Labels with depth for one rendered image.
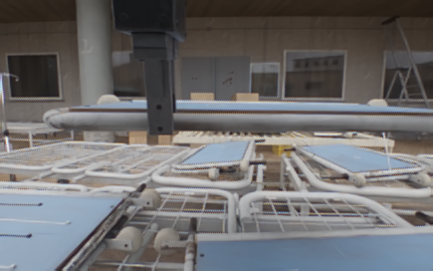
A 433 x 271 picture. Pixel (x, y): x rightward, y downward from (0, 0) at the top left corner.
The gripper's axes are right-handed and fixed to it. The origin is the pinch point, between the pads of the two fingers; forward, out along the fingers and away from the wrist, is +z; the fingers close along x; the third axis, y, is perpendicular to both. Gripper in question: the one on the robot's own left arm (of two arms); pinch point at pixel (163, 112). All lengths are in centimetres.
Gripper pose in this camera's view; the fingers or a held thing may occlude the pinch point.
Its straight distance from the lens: 26.9
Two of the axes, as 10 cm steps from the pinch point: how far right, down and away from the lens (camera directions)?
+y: -10.0, 0.0, -0.7
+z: -0.3, 9.4, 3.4
